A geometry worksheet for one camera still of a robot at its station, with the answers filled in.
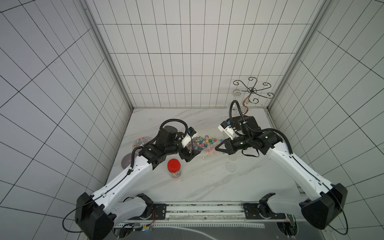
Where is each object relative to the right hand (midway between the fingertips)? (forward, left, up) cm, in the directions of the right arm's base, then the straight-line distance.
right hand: (216, 144), depth 72 cm
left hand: (0, +13, -2) cm, 13 cm away
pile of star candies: (+13, +9, -21) cm, 26 cm away
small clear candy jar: (+5, -13, -23) cm, 27 cm away
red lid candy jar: (-8, +21, -12) cm, 26 cm away
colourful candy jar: (-1, +3, -4) cm, 5 cm away
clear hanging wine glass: (+30, -12, +9) cm, 33 cm away
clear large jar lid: (-2, -11, -23) cm, 26 cm away
